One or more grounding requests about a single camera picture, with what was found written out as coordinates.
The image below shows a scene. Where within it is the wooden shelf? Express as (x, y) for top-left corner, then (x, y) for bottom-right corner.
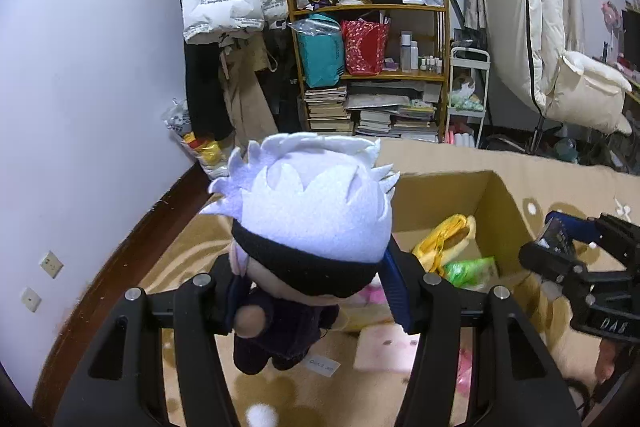
(281, 0), (452, 144)

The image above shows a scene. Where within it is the red patterned bag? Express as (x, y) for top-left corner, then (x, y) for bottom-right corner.
(341, 19), (391, 76)

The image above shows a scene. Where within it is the teal shopping bag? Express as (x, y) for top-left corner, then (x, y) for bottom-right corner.
(290, 18), (346, 88)

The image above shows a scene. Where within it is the white-haired plush doll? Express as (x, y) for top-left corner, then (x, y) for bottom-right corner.
(209, 132), (401, 376)

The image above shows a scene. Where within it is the stack of books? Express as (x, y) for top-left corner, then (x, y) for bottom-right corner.
(304, 86), (353, 132)

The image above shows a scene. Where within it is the person's right hand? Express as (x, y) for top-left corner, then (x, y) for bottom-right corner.
(597, 336), (629, 384)

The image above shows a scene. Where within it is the pink plastic bag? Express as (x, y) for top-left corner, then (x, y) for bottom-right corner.
(450, 347), (475, 410)

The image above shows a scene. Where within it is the plastic bag with colourful items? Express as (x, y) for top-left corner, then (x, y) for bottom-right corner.
(164, 101), (227, 178)

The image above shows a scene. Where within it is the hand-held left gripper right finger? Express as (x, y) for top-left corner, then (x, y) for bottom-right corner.
(378, 239), (583, 427)

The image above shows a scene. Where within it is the beige hanging coat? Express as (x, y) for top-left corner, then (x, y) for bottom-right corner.
(219, 41), (279, 148)

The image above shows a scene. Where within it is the green tissue pack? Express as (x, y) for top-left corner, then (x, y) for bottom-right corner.
(442, 257), (501, 291)

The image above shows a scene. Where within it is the pile of books and magazines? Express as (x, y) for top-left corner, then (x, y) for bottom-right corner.
(347, 81), (441, 142)

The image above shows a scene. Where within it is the cardboard box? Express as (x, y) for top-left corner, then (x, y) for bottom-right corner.
(135, 139), (640, 427)
(387, 170), (573, 343)

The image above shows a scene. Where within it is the yellow plush toy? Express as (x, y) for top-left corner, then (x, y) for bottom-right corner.
(411, 214), (477, 279)

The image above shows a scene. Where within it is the black tissue pack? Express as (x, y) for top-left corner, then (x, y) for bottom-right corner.
(534, 217), (576, 260)

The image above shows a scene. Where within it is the black chair frame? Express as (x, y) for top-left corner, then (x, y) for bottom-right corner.
(525, 112), (568, 156)

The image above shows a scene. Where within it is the white trolley cart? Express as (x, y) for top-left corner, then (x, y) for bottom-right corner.
(446, 48), (491, 148)

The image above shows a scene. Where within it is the black hanging garment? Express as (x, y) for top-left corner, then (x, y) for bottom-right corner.
(183, 41), (236, 142)

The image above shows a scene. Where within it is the pink fan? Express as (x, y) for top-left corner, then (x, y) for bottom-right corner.
(601, 0), (626, 60)

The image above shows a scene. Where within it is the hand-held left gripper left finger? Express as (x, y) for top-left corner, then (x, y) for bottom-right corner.
(52, 256), (251, 427)

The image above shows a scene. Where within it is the pink pig plush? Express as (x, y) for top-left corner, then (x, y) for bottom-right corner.
(340, 284), (423, 373)

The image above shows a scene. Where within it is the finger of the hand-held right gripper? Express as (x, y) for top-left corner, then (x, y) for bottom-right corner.
(519, 241), (640, 310)
(545, 211), (640, 260)

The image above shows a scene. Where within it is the teal crumpled bag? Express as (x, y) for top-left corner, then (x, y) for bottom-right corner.
(552, 138), (582, 164)

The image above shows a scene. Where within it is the black cable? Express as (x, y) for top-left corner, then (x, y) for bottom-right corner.
(564, 376), (603, 414)

